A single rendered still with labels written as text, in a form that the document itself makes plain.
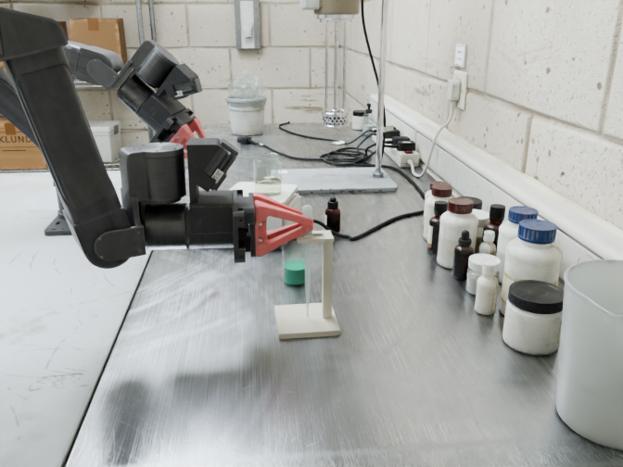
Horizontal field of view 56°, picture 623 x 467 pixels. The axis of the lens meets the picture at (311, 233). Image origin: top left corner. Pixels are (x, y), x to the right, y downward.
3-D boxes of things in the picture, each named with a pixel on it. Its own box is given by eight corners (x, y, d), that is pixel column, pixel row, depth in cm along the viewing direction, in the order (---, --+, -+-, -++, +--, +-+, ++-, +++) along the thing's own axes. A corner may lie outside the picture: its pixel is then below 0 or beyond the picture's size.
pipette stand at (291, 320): (278, 339, 75) (276, 246, 70) (273, 310, 82) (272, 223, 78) (340, 335, 76) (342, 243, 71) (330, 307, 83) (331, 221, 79)
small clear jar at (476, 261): (498, 287, 89) (502, 256, 87) (495, 300, 85) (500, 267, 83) (467, 283, 91) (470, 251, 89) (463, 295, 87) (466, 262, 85)
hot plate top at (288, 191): (217, 203, 103) (216, 198, 102) (238, 185, 114) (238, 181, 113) (283, 208, 100) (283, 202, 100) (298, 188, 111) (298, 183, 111)
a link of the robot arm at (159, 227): (196, 187, 74) (139, 188, 73) (193, 200, 68) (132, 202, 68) (198, 239, 76) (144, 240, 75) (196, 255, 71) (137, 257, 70)
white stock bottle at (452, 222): (479, 270, 95) (486, 206, 91) (442, 271, 95) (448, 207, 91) (466, 256, 101) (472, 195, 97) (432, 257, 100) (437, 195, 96)
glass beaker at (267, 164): (247, 198, 103) (245, 154, 101) (262, 191, 108) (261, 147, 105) (276, 203, 101) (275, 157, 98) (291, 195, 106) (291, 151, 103)
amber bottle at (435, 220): (450, 248, 104) (454, 201, 101) (443, 255, 101) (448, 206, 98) (431, 245, 106) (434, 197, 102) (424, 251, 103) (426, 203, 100)
